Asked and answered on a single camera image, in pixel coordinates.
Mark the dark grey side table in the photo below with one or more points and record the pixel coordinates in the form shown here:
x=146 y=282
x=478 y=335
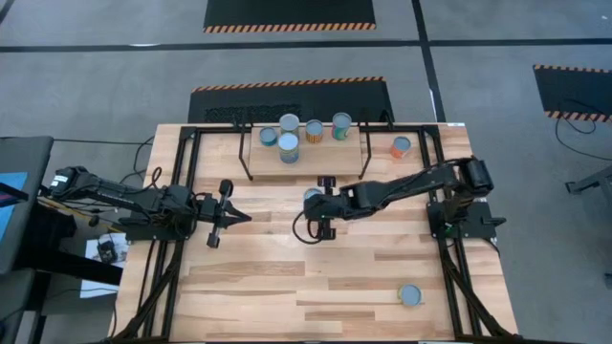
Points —
x=28 y=153

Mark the black hazard-striped floor mat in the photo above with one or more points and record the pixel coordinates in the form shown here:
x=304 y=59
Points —
x=334 y=102
x=574 y=91
x=287 y=12

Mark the yellow black beans can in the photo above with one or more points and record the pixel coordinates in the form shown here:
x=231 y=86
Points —
x=314 y=129

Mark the blue-grey lidded tin can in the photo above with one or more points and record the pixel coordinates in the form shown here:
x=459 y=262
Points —
x=410 y=294

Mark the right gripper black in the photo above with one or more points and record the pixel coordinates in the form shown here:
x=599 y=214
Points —
x=339 y=205

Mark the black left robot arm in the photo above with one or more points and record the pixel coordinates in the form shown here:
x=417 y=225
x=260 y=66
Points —
x=119 y=193

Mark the white-lidded tin can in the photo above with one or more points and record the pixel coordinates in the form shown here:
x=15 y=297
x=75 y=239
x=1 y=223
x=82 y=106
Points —
x=312 y=193

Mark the white paper sheet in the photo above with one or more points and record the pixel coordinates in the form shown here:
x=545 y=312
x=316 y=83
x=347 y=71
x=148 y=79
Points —
x=93 y=286

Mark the green gradient label can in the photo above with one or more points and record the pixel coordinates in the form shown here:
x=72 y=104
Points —
x=341 y=122

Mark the small black device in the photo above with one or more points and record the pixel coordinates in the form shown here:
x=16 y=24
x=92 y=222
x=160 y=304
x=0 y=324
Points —
x=106 y=251

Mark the short teal tuna can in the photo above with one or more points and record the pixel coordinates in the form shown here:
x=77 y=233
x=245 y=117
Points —
x=268 y=136

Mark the blue cherries can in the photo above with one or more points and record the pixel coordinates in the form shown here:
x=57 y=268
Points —
x=289 y=122

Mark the blue panel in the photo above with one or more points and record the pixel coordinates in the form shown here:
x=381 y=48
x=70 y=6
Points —
x=12 y=200

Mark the white vegetable label can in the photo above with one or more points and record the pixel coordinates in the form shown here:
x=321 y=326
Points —
x=288 y=143

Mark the black aluminium table frame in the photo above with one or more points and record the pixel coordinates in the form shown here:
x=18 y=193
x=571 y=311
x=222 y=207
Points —
x=215 y=128

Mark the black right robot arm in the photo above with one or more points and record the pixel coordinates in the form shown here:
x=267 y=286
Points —
x=406 y=184

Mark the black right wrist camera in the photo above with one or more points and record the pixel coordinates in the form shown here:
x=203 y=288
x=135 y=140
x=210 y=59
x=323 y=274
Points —
x=313 y=210

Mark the orange label can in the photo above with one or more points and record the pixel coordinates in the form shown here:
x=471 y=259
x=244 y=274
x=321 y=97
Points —
x=400 y=144

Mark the dark stand leg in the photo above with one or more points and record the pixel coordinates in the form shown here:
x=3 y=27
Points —
x=590 y=183

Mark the wooden shelf with black legs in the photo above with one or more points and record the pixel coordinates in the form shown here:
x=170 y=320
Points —
x=325 y=160

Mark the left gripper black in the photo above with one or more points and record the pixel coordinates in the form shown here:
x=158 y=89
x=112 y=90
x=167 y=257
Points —
x=205 y=208

